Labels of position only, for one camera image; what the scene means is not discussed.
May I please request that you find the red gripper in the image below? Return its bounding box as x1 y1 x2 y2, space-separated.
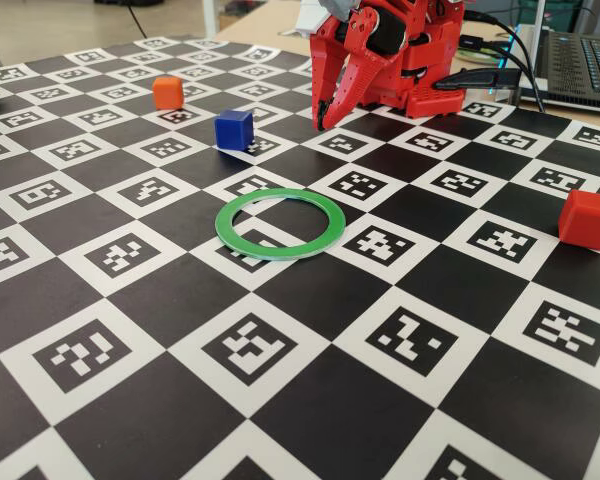
309 0 416 132

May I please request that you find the blue cube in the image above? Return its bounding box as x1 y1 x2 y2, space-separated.
214 109 255 152

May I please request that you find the orange cube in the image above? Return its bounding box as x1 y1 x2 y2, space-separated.
152 76 185 111

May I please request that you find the red cube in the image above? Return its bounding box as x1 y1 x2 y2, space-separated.
557 188 600 251

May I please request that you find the large black connector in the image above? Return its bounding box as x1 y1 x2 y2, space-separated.
432 68 522 92

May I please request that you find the dark laptop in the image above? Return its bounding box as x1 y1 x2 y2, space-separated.
509 0 600 112

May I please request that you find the black white marker mat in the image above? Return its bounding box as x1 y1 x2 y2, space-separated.
0 33 600 480

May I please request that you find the black cable with plug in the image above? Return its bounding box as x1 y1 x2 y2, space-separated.
457 35 532 82

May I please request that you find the thin black cable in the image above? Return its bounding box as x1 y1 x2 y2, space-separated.
462 10 546 114

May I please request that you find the green flat ring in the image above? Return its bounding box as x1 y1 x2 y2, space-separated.
214 187 347 263

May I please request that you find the black floor cable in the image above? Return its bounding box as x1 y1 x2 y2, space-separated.
128 0 149 40

